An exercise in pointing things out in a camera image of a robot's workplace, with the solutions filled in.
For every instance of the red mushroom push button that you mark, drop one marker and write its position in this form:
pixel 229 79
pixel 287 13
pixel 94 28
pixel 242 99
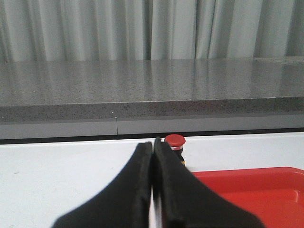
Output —
pixel 176 142

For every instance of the grey stone counter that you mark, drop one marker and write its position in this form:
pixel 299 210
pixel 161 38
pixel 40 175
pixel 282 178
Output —
pixel 110 98

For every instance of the white pleated curtain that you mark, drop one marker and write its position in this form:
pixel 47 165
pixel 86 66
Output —
pixel 49 30

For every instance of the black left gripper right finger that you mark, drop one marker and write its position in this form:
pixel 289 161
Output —
pixel 188 203

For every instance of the red plastic tray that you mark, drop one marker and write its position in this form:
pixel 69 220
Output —
pixel 275 195

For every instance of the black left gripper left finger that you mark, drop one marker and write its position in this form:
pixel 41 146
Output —
pixel 123 203

